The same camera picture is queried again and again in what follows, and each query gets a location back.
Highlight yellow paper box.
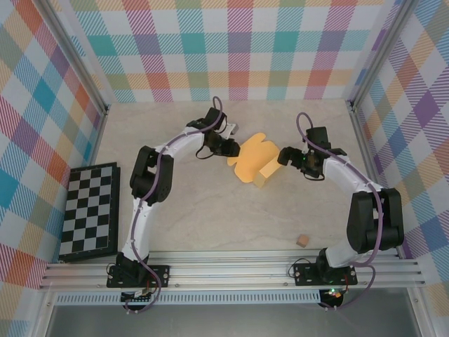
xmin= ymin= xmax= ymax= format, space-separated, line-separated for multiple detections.
xmin=227 ymin=131 xmax=281 ymax=189

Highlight small circuit board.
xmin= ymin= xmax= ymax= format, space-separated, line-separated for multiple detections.
xmin=322 ymin=287 xmax=345 ymax=301
xmin=121 ymin=289 xmax=155 ymax=303

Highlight black grey chessboard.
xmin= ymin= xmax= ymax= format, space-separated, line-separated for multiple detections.
xmin=58 ymin=161 xmax=122 ymax=263

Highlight aluminium side rail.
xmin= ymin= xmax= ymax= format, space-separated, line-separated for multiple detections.
xmin=350 ymin=101 xmax=403 ymax=259
xmin=90 ymin=105 xmax=110 ymax=169

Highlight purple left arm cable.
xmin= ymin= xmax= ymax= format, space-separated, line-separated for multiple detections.
xmin=121 ymin=96 xmax=225 ymax=315

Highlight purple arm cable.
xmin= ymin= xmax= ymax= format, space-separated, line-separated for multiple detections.
xmin=121 ymin=96 xmax=225 ymax=315
xmin=296 ymin=112 xmax=383 ymax=312

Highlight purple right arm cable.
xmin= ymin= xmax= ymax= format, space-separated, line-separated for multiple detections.
xmin=296 ymin=112 xmax=383 ymax=312

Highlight aluminium corner post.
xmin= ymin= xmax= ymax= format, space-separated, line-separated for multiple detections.
xmin=349 ymin=0 xmax=420 ymax=110
xmin=34 ymin=0 xmax=112 ymax=117

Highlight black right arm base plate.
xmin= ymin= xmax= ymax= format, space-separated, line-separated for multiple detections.
xmin=293 ymin=263 xmax=358 ymax=287

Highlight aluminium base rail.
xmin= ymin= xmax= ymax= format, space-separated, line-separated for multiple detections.
xmin=38 ymin=249 xmax=427 ymax=291

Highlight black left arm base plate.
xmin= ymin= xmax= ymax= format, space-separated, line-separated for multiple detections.
xmin=107 ymin=265 xmax=171 ymax=289

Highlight slotted grey cable duct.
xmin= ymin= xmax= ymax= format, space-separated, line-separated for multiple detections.
xmin=54 ymin=290 xmax=322 ymax=305

